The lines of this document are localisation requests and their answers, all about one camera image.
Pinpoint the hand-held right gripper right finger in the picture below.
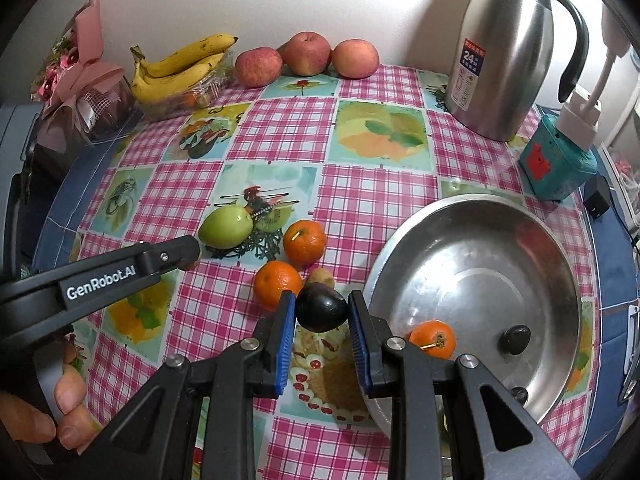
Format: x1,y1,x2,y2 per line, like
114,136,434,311
347,290,581,480

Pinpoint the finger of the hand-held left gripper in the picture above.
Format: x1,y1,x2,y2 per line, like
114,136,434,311
137,234,202,275

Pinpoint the teal box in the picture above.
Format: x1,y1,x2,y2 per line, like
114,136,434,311
518,114,598,202

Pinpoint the stainless steel bowl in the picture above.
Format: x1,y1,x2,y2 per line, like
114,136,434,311
361,194,583,443

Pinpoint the white plug with cable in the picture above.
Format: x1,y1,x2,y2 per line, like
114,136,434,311
591,5,633,107

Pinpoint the small brown kiwi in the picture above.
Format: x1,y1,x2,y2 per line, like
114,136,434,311
306,268,336,292

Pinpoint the black cable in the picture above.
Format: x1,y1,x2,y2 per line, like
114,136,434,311
607,199,640,243

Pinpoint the orange tangerine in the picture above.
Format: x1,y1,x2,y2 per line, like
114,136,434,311
253,261,303,312
409,320,457,360
283,220,327,267

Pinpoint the black power adapter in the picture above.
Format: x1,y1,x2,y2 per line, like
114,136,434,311
582,176,612,220

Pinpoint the clear plastic fruit box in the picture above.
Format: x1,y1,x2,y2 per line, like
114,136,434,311
136,62,237,122

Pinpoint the yellow banana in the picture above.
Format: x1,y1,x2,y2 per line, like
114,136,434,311
131,34,239,79
130,52,227,104

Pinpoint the dark grey appliance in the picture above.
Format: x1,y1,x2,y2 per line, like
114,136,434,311
0,102,72,281

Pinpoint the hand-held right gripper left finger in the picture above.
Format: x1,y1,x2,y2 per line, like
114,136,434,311
75,290,297,480

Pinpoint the clear plastic bag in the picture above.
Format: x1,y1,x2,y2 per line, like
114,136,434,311
612,152,640,192

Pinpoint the stainless steel thermos jug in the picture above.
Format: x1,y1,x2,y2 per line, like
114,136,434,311
444,0,590,142

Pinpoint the blue tablecloth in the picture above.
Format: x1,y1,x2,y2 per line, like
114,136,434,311
32,125,640,480

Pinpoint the pink wrapped flower bouquet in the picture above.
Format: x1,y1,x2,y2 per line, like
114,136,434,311
30,0,137,142

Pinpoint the red apple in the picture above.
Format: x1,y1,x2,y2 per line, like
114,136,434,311
235,47,283,87
332,40,379,79
284,31,332,77

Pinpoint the green jujube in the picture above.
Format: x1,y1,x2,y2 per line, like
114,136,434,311
198,206,254,250

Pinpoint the person's left hand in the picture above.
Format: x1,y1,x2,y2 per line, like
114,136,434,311
0,362,101,457

